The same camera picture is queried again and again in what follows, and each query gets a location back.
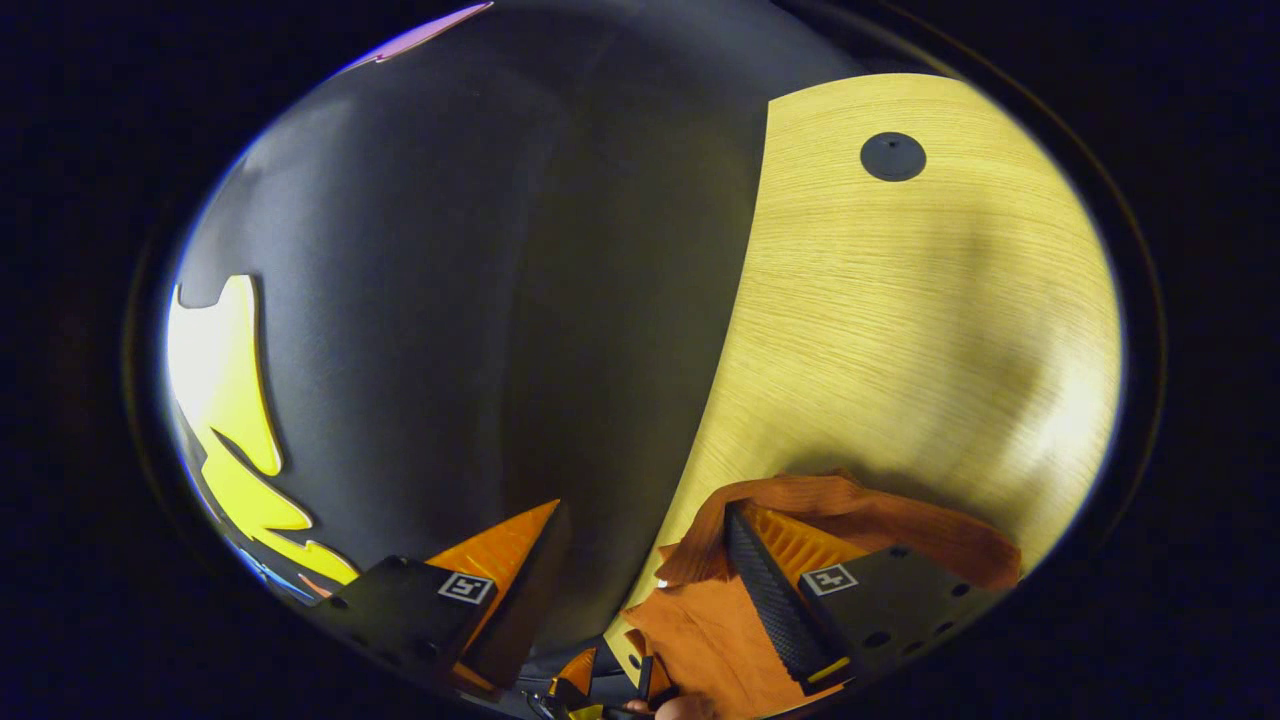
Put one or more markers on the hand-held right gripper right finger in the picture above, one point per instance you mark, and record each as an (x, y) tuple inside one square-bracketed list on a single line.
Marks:
[(775, 600)]

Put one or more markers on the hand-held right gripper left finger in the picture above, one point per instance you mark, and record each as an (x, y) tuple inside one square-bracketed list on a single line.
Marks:
[(520, 600)]

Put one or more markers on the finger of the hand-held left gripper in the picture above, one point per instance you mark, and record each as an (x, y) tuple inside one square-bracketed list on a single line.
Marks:
[(578, 672)]

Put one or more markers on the orange jacket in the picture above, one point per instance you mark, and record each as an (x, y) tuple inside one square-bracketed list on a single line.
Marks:
[(720, 640)]

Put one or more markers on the black table grommet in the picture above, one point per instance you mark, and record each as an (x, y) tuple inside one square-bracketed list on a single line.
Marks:
[(893, 156)]

